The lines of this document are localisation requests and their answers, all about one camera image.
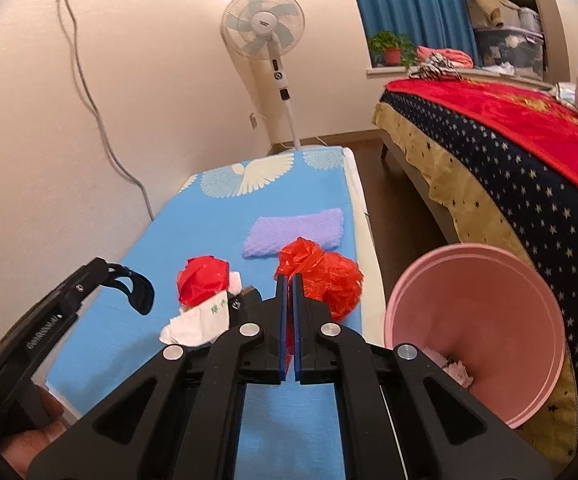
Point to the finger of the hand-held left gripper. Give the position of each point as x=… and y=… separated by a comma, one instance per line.
x=141, y=292

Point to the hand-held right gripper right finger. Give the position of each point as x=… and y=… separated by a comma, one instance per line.
x=299, y=320

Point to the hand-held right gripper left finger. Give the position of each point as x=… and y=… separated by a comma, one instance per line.
x=283, y=320

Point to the red plastic bag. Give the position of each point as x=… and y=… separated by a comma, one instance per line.
x=334, y=280

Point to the red and white bag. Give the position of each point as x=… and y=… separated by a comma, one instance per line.
x=201, y=280

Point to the purple fuzzy cloth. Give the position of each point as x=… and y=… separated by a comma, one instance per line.
x=294, y=232

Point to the pink plastic bucket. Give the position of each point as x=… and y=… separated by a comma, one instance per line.
x=494, y=310

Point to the person's left hand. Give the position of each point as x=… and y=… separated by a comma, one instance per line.
x=29, y=447

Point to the blue mat with white wings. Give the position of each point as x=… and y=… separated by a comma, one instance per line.
x=269, y=190

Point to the olive star-print bed skirt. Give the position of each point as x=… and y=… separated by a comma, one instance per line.
x=434, y=160

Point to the bed with star blanket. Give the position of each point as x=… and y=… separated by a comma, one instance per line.
x=519, y=185

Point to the white windowsill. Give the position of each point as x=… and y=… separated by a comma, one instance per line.
x=384, y=71

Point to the potted green plant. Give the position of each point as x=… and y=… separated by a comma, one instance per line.
x=393, y=55

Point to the red blanket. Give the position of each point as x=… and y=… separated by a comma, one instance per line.
x=494, y=110

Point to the black and white striped cloth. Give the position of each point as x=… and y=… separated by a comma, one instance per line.
x=436, y=67

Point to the white standing fan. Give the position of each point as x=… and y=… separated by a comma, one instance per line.
x=263, y=20

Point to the blue curtain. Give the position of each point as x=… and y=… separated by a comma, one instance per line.
x=419, y=0

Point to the clear plastic storage box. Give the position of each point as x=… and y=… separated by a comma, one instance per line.
x=509, y=47

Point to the pale folded cloth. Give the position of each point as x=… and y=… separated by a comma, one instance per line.
x=566, y=95

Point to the khaki jacket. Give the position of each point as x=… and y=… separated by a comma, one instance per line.
x=489, y=2

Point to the small white wall outlet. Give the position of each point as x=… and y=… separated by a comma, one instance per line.
x=254, y=121

